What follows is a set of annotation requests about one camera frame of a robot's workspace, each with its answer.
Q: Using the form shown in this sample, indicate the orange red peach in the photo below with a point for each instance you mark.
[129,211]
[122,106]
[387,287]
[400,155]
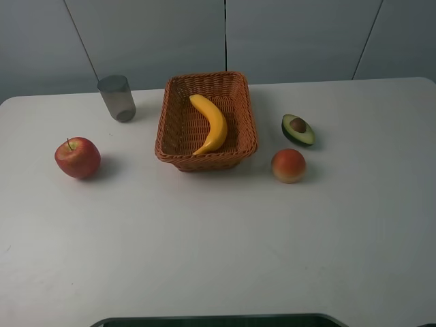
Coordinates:
[288,166]

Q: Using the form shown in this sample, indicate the halved avocado with pit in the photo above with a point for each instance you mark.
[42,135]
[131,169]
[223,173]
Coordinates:
[297,130]

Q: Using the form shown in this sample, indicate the orange wicker basket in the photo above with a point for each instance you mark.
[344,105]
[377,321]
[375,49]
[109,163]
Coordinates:
[182,129]

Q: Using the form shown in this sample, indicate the yellow banana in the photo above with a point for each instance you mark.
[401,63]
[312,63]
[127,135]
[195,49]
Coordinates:
[218,125]

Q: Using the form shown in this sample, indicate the grey translucent cup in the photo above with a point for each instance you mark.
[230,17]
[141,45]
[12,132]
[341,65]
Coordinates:
[117,97]

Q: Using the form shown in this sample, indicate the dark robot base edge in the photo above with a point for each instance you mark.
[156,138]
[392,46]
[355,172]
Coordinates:
[295,319]

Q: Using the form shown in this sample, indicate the red apple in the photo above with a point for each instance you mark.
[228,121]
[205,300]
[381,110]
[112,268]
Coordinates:
[78,157]

